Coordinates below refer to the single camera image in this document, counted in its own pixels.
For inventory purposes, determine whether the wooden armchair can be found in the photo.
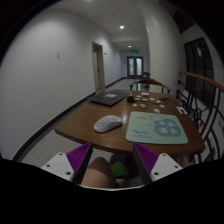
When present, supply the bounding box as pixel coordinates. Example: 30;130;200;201
129;78;171;94

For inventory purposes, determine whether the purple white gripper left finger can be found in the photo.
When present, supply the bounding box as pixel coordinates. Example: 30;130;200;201
42;142;93;184

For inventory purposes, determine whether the small black box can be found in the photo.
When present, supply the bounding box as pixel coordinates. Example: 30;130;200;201
127;96;135;103

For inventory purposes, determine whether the double glass door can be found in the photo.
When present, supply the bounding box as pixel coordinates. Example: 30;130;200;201
127;56;143;78

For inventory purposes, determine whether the dark closed laptop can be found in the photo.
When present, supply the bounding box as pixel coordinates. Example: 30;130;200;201
88;91;128;106

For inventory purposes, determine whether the dark small gadget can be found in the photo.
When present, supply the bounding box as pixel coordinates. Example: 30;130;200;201
161;97;169;102

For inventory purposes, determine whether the round brown wooden table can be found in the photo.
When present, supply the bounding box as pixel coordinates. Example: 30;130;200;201
54;92;205;157

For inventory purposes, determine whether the white computer mouse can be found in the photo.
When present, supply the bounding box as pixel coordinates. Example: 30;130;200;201
94;115;123;133

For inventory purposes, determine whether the side doorway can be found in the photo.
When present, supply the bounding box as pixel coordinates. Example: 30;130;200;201
92;42;105;90

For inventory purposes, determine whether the green printed mouse pad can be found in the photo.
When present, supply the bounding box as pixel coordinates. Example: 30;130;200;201
126;111;188;145

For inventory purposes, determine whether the green exit sign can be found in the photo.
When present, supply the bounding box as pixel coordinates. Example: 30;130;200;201
130;50;138;54

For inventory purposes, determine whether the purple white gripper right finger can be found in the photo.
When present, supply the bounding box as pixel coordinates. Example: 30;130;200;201
132;143;182;184

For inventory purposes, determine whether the dark window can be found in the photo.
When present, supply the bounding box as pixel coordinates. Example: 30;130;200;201
185;38;215;107

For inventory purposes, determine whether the green shoe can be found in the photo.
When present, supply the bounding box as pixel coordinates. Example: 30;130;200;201
111;161;129;178

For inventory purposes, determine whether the white card at table edge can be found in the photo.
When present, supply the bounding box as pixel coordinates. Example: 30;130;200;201
176;106;188;115

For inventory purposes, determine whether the black metal railing wooden handrail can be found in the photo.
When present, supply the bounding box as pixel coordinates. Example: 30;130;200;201
176;71;224;163

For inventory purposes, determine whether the person's bare knee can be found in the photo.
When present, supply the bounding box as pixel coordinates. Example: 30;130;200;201
81;157;116;188

